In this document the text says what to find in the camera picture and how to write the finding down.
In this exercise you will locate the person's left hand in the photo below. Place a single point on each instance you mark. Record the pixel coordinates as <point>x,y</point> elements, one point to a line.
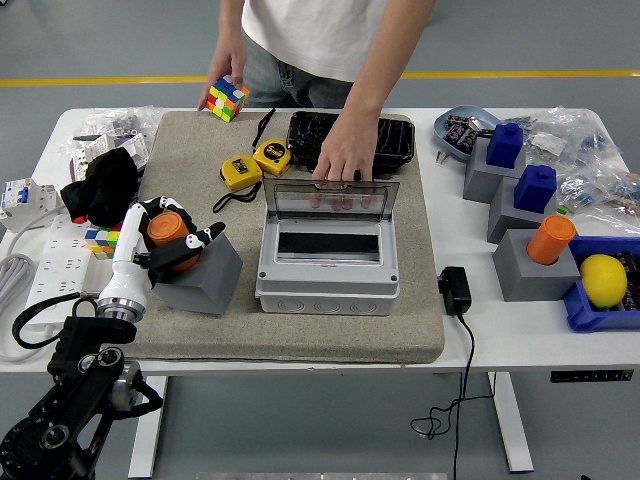
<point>347,155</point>

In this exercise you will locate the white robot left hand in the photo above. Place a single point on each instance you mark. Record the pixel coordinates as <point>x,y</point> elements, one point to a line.
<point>125,270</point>

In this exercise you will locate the person's right hand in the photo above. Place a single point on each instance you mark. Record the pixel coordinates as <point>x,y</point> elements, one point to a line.
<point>227,65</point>

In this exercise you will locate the large colourful puzzle cube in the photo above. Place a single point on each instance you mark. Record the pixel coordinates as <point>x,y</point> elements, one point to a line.
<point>227,100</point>

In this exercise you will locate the orange cylinder battery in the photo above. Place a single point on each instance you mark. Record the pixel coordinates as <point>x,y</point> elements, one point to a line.
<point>550,240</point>
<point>167,227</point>

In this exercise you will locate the grey holder block round hole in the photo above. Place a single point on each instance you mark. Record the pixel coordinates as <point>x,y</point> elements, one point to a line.
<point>210,285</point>

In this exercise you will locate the person's left forearm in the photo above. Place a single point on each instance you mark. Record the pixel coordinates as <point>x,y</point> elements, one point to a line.
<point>372,85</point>

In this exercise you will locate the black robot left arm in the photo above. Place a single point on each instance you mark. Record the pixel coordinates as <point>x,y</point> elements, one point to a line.
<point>80,345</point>

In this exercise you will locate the person's right forearm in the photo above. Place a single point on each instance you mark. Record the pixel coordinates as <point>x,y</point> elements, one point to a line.
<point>232,30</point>

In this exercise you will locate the grey electrical junction box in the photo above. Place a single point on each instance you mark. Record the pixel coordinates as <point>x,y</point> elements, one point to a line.
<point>325,295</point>

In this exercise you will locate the blue battery block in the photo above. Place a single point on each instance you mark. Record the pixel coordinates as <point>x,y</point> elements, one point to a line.
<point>536,189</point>
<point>505,145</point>

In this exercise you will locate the small colourful puzzle cube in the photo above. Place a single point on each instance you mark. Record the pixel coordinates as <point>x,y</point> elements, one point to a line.
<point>102,245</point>

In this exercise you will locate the black plastic tray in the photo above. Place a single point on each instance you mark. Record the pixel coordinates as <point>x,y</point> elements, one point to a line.
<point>395,140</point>

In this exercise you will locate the white power strip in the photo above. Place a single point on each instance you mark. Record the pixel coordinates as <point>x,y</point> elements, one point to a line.
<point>55,270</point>

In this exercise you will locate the yellow tape measure round label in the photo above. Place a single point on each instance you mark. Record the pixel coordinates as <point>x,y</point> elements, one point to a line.
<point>272,156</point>

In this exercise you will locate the black cloth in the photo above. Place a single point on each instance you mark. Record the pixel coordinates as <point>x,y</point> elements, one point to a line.
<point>107,185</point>

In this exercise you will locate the person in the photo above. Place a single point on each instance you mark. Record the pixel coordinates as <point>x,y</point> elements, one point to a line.
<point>310,35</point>

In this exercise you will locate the small metal screws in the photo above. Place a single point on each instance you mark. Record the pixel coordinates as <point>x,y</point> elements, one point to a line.
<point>441,157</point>

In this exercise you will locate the blue-grey dish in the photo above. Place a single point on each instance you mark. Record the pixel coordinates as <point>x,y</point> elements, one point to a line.
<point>442,135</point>

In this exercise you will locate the yellow tape measure square label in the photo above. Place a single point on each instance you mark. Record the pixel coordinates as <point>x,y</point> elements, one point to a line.
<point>241,172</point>

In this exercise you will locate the dark printed snack packet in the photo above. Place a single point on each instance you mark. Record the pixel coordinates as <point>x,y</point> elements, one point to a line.
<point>456,121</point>
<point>462,137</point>

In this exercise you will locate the clear bag of small parts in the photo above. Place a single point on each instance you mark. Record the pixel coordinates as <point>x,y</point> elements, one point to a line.
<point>600,190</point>
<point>125,120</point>
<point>550,142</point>

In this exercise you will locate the white circuit breaker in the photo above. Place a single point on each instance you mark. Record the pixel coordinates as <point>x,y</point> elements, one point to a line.
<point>25,200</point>

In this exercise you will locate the white purple packaged parts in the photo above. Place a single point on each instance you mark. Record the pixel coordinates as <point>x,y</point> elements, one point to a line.
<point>90,147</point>

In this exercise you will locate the brown silver small item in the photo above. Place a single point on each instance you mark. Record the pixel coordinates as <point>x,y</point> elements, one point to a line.
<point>481,126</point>

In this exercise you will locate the white table leg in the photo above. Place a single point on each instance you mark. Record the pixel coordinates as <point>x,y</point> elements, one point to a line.
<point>512,425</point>
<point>147,425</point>

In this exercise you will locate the black power adapter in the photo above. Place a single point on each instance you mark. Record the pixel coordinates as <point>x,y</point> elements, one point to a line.
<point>456,292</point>

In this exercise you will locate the grey-brown fabric mat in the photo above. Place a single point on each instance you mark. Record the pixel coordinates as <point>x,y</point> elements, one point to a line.
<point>300,340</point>

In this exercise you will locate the small green connector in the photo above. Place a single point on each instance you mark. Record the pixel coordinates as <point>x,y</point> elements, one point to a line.
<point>563,209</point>

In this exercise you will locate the yellow lemon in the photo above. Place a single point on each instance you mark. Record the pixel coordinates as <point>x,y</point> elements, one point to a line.
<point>604,280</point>

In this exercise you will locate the blue plastic bin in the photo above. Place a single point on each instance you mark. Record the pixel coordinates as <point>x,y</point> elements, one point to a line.
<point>590,320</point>

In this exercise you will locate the dark packets stack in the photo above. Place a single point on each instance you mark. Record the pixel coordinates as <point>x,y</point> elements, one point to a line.
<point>632,265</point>

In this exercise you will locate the black desk control panel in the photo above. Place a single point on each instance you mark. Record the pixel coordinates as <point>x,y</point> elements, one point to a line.
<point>592,376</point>

